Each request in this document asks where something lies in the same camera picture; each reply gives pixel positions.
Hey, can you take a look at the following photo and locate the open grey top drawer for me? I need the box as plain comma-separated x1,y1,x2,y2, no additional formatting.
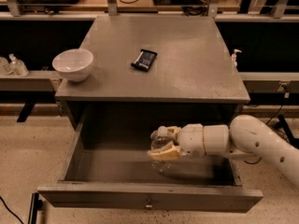
38,108,263,213

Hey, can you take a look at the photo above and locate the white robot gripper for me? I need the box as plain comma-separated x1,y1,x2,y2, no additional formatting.
147,124,230,161

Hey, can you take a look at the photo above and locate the clear sanitizer bottle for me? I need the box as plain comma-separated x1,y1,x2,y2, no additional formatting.
8,53,29,77

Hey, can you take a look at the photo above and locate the white ceramic bowl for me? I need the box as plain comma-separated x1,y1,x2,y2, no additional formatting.
52,49,93,82

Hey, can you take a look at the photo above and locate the black metal stand leg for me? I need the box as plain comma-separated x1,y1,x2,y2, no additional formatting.
27,192,43,224

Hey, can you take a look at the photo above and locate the clear round bottle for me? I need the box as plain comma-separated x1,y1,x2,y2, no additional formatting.
0,57,13,75

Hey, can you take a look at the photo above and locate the black snack bar packet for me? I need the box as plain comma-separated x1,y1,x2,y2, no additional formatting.
131,49,157,72

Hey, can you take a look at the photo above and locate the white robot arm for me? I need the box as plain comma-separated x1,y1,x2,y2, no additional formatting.
148,115,299,187

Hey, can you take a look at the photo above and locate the white pump dispenser bottle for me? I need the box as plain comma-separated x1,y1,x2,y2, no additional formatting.
231,49,242,67

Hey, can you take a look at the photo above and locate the metal drawer knob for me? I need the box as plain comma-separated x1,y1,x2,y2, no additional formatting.
145,198,153,210

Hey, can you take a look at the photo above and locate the grey wooden cabinet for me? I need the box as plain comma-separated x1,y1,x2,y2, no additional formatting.
54,14,251,134

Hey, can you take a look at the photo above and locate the clear plastic water bottle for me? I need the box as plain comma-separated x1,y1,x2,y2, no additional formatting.
150,126,171,174

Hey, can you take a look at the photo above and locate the black floor cable left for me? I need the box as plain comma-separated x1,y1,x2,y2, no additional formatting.
0,195,25,224

